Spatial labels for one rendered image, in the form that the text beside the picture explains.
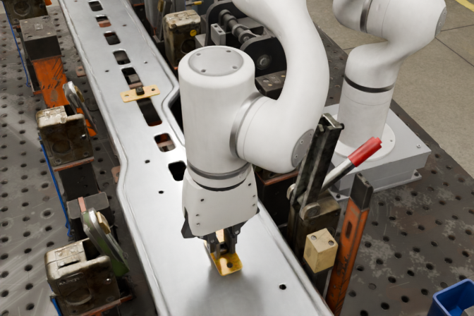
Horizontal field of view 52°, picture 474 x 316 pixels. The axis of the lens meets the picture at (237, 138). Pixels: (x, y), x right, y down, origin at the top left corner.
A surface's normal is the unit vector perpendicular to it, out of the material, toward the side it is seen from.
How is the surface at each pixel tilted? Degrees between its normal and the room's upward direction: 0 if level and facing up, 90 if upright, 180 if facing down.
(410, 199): 0
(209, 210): 90
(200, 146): 90
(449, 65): 0
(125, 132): 0
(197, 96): 90
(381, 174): 90
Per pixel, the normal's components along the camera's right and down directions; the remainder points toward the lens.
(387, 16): -0.54, 0.40
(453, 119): 0.00, -0.76
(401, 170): 0.34, 0.62
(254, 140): -0.48, 0.16
